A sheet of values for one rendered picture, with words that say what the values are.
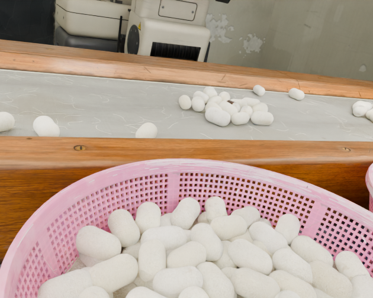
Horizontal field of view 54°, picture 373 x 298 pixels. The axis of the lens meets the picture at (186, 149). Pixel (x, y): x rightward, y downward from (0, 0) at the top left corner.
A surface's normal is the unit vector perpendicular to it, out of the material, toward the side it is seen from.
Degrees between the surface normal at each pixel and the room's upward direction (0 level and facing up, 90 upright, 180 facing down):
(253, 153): 0
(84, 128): 0
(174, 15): 98
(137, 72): 45
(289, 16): 90
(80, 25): 90
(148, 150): 0
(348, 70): 90
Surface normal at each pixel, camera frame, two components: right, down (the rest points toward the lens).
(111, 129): 0.18, -0.90
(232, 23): 0.45, 0.43
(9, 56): 0.39, -0.33
